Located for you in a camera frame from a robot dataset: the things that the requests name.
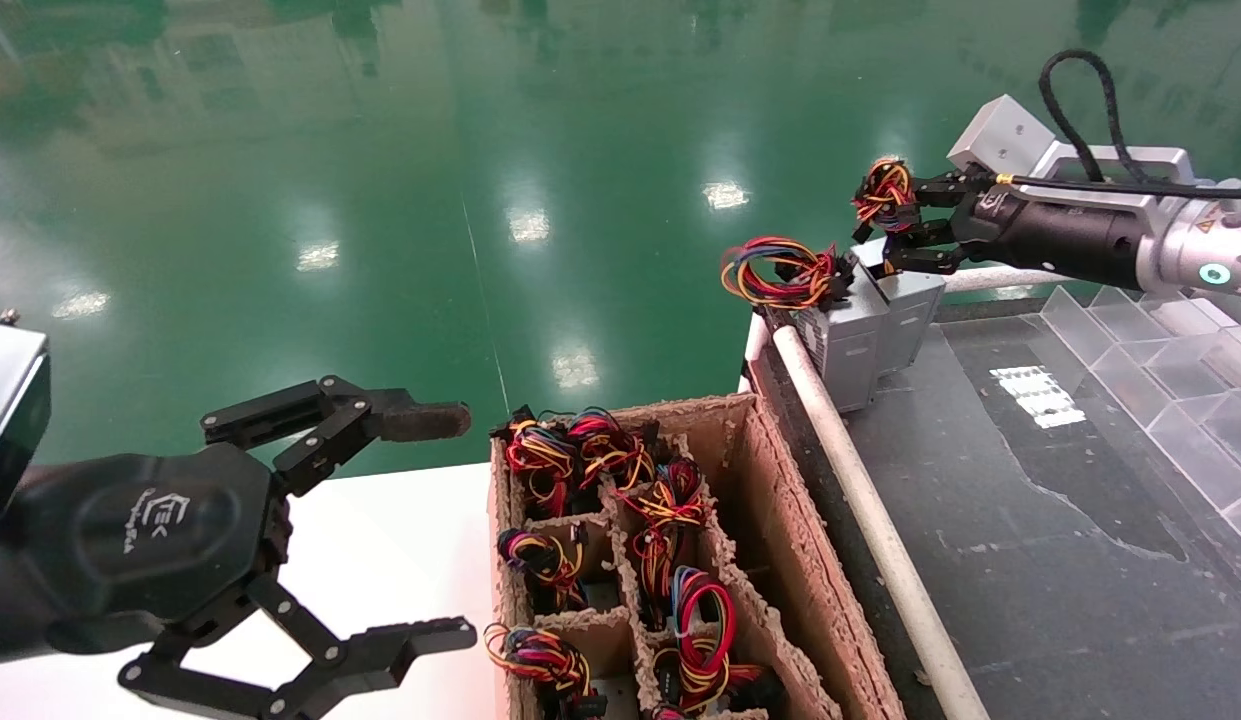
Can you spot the divided brown cardboard box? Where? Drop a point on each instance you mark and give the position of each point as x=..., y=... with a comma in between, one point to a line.
x=790, y=560

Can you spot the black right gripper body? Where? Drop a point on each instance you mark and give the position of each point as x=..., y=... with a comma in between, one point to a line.
x=1060, y=235

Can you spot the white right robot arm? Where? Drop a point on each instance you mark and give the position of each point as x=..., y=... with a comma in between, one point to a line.
x=1200, y=250

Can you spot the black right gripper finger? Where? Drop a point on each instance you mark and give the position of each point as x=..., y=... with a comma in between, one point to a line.
x=950, y=190
x=930, y=258

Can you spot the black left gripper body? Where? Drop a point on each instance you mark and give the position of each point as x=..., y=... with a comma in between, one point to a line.
x=150, y=540

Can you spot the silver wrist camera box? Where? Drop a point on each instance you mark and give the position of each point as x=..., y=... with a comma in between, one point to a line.
x=1000, y=135
x=5, y=420

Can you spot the white pipe table rail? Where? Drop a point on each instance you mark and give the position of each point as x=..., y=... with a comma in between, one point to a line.
x=880, y=530

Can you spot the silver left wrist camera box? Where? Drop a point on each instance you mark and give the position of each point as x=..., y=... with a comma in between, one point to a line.
x=5, y=420

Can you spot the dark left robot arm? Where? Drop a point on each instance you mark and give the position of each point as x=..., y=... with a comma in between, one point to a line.
x=0, y=610

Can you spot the clear acrylic compartment tray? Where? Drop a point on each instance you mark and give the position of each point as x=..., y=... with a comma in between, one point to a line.
x=1180, y=400

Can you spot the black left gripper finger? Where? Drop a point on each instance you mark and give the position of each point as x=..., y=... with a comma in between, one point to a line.
x=380, y=650
x=420, y=420

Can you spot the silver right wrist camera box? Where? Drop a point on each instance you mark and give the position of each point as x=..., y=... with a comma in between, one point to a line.
x=1000, y=135

